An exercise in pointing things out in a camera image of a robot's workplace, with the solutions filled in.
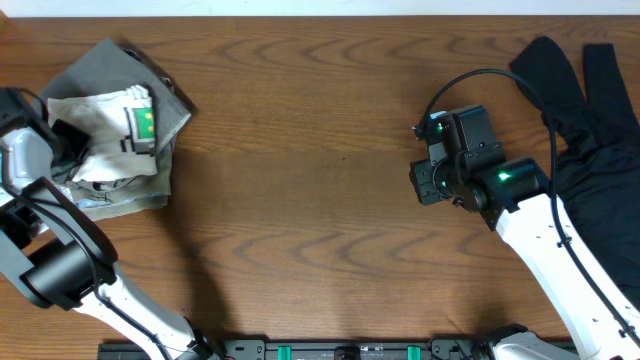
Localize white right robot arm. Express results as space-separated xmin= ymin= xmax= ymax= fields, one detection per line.
xmin=410 ymin=105 xmax=639 ymax=359

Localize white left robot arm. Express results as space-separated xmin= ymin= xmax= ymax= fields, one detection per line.
xmin=1 ymin=87 xmax=225 ymax=359

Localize white t-shirt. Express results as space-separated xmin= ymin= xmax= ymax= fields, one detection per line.
xmin=47 ymin=85 xmax=157 ymax=182

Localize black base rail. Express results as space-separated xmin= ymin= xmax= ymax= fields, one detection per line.
xmin=97 ymin=338 xmax=581 ymax=360

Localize beige folded shorts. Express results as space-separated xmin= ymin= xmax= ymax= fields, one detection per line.
xmin=61 ymin=143 xmax=174 ymax=221

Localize grey folded trousers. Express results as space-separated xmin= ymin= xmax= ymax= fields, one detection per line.
xmin=38 ymin=37 xmax=193 ymax=151

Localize black garment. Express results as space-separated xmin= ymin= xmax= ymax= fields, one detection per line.
xmin=510 ymin=37 xmax=639 ymax=305

